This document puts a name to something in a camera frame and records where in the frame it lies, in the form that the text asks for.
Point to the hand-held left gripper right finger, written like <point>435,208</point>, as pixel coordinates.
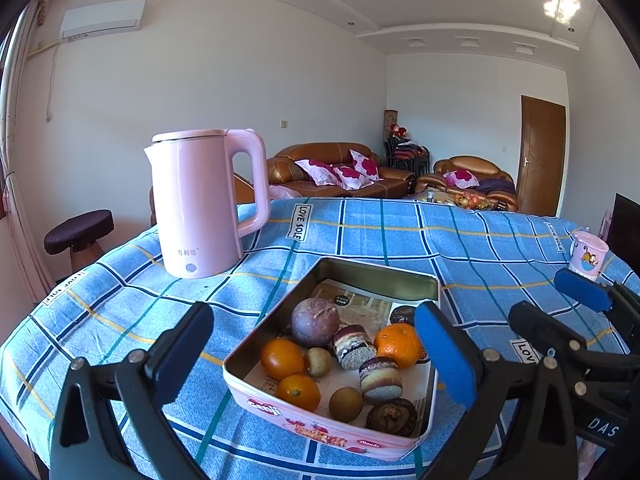
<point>445,355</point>

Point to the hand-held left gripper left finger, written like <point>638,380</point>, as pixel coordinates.
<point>182,355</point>

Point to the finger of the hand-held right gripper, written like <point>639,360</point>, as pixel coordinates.
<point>582,291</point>
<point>545,332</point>

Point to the orange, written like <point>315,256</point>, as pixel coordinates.
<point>298,392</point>
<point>282,358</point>
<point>397,345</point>

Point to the round brown-green fruit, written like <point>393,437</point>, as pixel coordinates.
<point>346,403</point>

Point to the small brown kiwi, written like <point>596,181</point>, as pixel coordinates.
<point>319,361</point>

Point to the purple passion fruit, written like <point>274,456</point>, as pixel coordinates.
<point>314,321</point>

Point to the pink metal tin box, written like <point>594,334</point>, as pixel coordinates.
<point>300,422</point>

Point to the pink cartoon cup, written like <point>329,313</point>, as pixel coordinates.
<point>585,260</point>

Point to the black television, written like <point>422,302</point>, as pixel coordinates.
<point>627,230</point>

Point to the printed paper leaflet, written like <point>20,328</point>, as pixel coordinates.
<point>360,300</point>

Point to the purple blanket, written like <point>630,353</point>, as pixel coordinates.
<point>497,186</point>

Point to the brown wooden door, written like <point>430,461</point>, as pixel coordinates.
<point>542,155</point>

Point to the blue plaid tablecloth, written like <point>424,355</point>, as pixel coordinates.
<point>375,230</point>

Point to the cluttered coffee table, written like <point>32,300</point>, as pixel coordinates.
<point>460,200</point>

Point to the pink electric kettle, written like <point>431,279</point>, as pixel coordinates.
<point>200,200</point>

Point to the dark round stool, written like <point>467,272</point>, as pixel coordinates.
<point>77,230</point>

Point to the white magenta flower pillow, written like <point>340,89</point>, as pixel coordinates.
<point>352,177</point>
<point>317,172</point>
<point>462,177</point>
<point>365,164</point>

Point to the brown leather armchair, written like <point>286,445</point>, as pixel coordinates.
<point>475,165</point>

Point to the light curtain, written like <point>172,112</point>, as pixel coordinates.
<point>20,260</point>

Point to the pink cloth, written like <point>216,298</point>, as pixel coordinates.
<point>281,192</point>

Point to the stacked dark chairs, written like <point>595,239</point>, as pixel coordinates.
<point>407,155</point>

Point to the brown leather sofa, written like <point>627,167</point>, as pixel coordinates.
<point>320,152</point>

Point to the tall brown vase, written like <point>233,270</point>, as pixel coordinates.
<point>390,117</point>

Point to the air conditioner pipe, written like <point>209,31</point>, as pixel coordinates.
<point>50,85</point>

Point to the white air conditioner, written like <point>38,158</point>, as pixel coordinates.
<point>102,20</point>

